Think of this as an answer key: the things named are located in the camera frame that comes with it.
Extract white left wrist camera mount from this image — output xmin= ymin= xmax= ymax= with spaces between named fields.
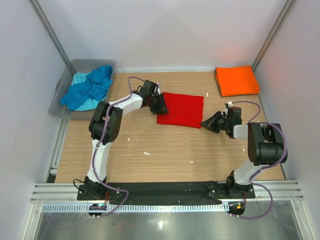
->
xmin=154 ymin=82 xmax=161 ymax=95

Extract light blue t shirt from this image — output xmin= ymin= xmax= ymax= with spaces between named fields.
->
xmin=70 ymin=71 xmax=107 ymax=112

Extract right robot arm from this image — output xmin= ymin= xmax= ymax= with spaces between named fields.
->
xmin=200 ymin=106 xmax=288 ymax=198

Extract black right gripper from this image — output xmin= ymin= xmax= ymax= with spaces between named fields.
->
xmin=201 ymin=110 xmax=231 ymax=134

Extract folded orange t shirt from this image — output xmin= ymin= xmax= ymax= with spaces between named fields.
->
xmin=215 ymin=65 xmax=260 ymax=97

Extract red t shirt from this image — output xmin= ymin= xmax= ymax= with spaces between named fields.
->
xmin=157 ymin=92 xmax=204 ymax=129

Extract white slotted cable duct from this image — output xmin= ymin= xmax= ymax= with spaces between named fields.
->
xmin=42 ymin=202 xmax=229 ymax=213

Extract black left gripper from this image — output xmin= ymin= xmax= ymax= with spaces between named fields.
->
xmin=148 ymin=93 xmax=168 ymax=116

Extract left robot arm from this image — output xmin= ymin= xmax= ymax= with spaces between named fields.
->
xmin=77 ymin=80 xmax=169 ymax=200

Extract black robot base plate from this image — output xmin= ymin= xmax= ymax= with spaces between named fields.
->
xmin=77 ymin=180 xmax=256 ymax=205

